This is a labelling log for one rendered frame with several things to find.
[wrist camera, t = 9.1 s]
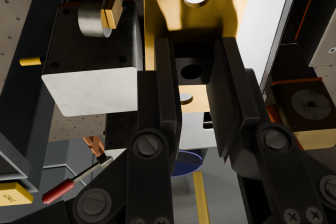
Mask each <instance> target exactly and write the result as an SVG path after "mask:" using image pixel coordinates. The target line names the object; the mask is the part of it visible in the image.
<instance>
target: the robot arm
mask: <svg viewBox="0 0 336 224"><path fill-rule="evenodd" d="M213 56H214V62H213V67H212V71H211V76H210V80H209V84H206V94H207V99H208V104H209V109H210V114H211V120H212V125H213V130H214V135H215V140H216V145H217V151H218V155H219V157H220V158H223V160H224V164H225V165H231V169H232V170H234V171H235V172H236V173H237V179H238V184H239V188H240V192H241V196H242V200H243V205H244V209H245V213H246V217H247V221H248V224H336V171H334V170H332V169H331V168H329V167H328V166H326V165H325V164H323V163H322V162H320V161H319V160H317V159H315V158H314V157H312V156H311V155H309V154H308V153H306V152H305V151H303V150H302V149H300V148H299V146H298V143H297V141H296V138H295V136H294V134H293V133H292V132H291V131H290V130H289V129H288V128H287V127H286V126H284V125H283V124H280V123H277V122H271V119H270V116H269V113H268V110H267V107H266V104H265V101H264V98H263V95H262V92H261V89H260V86H259V83H258V80H257V78H256V75H255V72H254V70H253V69H252V68H250V67H249V68H245V67H244V63H243V60H242V57H241V54H240V51H239V47H238V44H237V41H236V38H235V37H234V36H227V37H220V39H219V40H216V41H215V43H214V47H213ZM182 124H183V116H182V107H181V99H180V91H179V83H178V75H177V67H176V59H175V51H174V43H173V41H168V38H154V70H137V126H138V129H137V130H136V131H134V132H133V133H132V134H131V135H130V137H129V139H128V142H127V148H126V149H125V150H124V151H123V152H122V153H121V154H120V155H119V156H118V157H117V158H116V159H115V160H113V161H112V162H111V163H110V164H109V165H108V166H107V167H106V168H105V169H104V170H103V171H102V172H100V173H99V174H98V175H97V176H96V177H95V178H94V179H93V180H92V181H91V182H90V183H89V184H87V185H86V186H85V187H84V188H83V189H82V190H81V191H80V192H79V193H78V195H77V196H76V197H74V198H71V199H69V200H67V201H64V200H61V201H59V202H57V203H54V204H52V205H50V206H47V207H45V208H43V209H40V210H38V211H36V212H33V213H31V214H28V215H26V216H24V217H21V218H19V219H17V220H14V221H12V222H10V223H8V224H174V213H173V199H172V185H171V175H172V174H173V173H174V170H175V163H176V160H177V159H178V152H179V145H180V138H181V131H182Z"/></svg>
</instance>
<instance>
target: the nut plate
mask: <svg viewBox="0 0 336 224"><path fill-rule="evenodd" d="M247 3H248V0H203V1H201V2H199V3H191V2H188V1H187V0H143V4H144V43H145V70H146V71H152V70H154V38H168V42H173V47H174V55H175V63H176V71H177V79H178V86H179V94H183V93H187V94H190V95H192V97H191V98H190V99H188V100H183V101H180V102H181V110H182V113H197V112H210V107H209V102H208V97H207V92H206V85H207V84H209V82H210V77H211V73H212V69H213V64H214V60H215V58H214V54H213V49H214V44H215V41H219V40H220V37H235V39H236V40H237V38H238V34H239V31H240V27H241V24H242V20H243V17H244V13H245V10H246V6H247Z"/></svg>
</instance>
